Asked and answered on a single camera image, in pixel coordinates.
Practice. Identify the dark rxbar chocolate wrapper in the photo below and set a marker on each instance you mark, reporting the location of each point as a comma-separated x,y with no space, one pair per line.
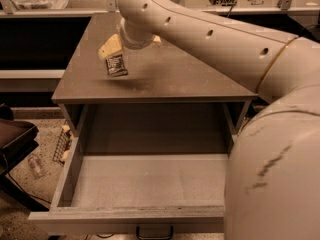
115,66

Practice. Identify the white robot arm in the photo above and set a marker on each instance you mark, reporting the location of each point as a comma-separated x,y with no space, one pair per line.
272,188

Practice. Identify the grey cabinet with glossy top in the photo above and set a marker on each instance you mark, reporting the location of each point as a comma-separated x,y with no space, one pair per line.
167,98

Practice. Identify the open grey top drawer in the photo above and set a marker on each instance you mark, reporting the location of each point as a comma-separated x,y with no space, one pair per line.
115,188

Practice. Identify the black chair at left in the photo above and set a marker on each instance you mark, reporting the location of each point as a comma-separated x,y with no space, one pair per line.
17,141

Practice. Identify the plastic bottle on floor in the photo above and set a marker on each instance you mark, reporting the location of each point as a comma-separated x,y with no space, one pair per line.
36,165

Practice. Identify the wire basket on floor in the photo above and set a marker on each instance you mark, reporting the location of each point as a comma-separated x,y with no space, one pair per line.
63,145

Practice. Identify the black drawer handle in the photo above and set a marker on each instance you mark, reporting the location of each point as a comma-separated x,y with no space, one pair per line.
154,233

